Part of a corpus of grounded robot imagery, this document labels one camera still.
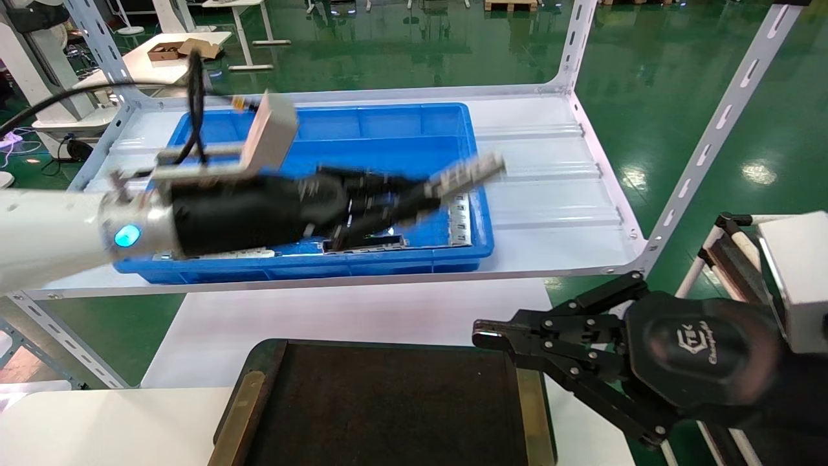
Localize white table with cardboard box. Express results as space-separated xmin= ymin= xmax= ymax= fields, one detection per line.
xmin=72 ymin=31 xmax=232 ymax=98

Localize white height-adjustable table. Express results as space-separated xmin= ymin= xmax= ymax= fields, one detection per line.
xmin=202 ymin=0 xmax=292 ymax=71

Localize white cart with black roller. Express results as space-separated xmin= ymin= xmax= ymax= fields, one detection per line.
xmin=695 ymin=212 xmax=828 ymax=466

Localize white metal shelving rack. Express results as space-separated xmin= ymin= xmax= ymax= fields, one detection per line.
xmin=0 ymin=0 xmax=809 ymax=390

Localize silver slotted metal bracket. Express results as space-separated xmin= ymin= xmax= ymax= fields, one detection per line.
xmin=448 ymin=193 xmax=474 ymax=248

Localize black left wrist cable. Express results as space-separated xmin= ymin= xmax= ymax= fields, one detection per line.
xmin=0 ymin=50 xmax=209 ymax=166

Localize dark long metal channel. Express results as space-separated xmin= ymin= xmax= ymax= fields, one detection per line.
xmin=321 ymin=233 xmax=409 ymax=254

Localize black container with brass edges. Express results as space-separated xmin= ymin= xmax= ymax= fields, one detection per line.
xmin=208 ymin=338 xmax=557 ymax=466

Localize white machine with round base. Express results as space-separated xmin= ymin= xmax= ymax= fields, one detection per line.
xmin=0 ymin=0 xmax=121 ymax=140

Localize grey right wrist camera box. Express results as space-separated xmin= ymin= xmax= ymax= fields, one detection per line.
xmin=757 ymin=212 xmax=828 ymax=355

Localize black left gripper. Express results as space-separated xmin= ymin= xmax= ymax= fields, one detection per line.
xmin=171 ymin=167 xmax=445 ymax=258

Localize cables on the floor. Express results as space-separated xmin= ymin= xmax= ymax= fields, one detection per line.
xmin=0 ymin=128 xmax=94 ymax=177

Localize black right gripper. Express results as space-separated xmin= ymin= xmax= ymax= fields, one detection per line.
xmin=472 ymin=271 xmax=787 ymax=449

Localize silver metal bracket with holes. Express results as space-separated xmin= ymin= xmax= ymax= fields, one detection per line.
xmin=426 ymin=153 xmax=507 ymax=199

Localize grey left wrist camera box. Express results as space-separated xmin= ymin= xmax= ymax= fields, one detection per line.
xmin=155 ymin=91 xmax=300 ymax=183

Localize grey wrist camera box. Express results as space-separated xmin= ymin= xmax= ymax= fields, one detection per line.
xmin=757 ymin=212 xmax=828 ymax=355
xmin=155 ymin=91 xmax=300 ymax=183

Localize blue plastic bin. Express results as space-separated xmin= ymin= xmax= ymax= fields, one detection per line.
xmin=113 ymin=102 xmax=496 ymax=285

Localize open cardboard box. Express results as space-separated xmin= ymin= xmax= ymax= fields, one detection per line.
xmin=147 ymin=39 xmax=221 ymax=63

